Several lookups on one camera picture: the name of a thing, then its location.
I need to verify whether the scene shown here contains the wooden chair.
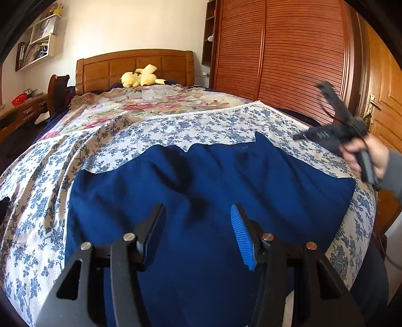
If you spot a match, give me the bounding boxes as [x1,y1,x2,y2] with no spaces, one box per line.
[48,74,71,115]

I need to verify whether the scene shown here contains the yellow plush toy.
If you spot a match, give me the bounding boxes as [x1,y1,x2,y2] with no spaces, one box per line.
[121,64,166,89]

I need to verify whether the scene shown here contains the blue floral bed sheet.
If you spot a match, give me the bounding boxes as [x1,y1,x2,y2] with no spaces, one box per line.
[0,101,377,327]

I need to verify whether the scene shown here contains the wooden corner shelf unit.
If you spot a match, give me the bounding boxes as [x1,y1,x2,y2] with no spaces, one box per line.
[201,0,219,66]

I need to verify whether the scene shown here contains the white wall shelf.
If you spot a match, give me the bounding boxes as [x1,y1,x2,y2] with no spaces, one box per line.
[14,14,62,72]

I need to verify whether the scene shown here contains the wooden slatted wardrobe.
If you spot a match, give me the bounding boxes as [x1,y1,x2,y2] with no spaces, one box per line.
[213,0,369,127]

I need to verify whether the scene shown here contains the wooden headboard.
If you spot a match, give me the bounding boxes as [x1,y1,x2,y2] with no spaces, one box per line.
[75,49,195,95]

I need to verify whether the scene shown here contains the pink floral quilt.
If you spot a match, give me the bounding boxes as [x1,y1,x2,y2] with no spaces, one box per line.
[39,84,256,142]

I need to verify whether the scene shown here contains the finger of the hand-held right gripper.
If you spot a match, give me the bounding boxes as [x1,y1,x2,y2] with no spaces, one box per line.
[315,81,351,122]
[293,125,334,143]

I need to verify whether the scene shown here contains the person's right forearm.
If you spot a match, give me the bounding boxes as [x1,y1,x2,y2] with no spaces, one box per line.
[375,147,402,206]

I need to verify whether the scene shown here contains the wooden door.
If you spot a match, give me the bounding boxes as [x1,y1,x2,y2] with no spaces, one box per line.
[358,19,402,227]

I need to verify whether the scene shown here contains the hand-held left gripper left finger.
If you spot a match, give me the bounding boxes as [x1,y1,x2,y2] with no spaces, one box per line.
[34,203,166,327]

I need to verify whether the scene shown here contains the person's right hand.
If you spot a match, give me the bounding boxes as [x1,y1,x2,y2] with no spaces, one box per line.
[341,136,390,189]

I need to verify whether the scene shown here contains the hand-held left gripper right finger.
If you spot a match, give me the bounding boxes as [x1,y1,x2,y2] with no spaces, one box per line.
[230,203,365,327]

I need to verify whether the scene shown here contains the navy blue garment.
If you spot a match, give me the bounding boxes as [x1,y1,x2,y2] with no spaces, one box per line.
[64,131,357,327]

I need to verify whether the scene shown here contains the brass door handle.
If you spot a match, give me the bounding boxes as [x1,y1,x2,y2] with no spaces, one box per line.
[364,94,382,127]

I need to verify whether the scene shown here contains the wooden desk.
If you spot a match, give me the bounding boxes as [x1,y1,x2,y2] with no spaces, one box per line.
[0,93,51,139]

